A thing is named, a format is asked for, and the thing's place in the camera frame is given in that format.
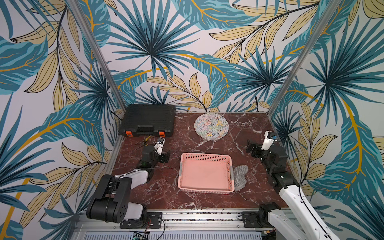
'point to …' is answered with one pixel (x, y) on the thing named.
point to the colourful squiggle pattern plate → (211, 126)
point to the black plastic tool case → (148, 119)
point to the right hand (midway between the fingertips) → (257, 140)
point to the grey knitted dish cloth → (239, 177)
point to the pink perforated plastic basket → (206, 173)
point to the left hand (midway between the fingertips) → (161, 148)
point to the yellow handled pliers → (143, 143)
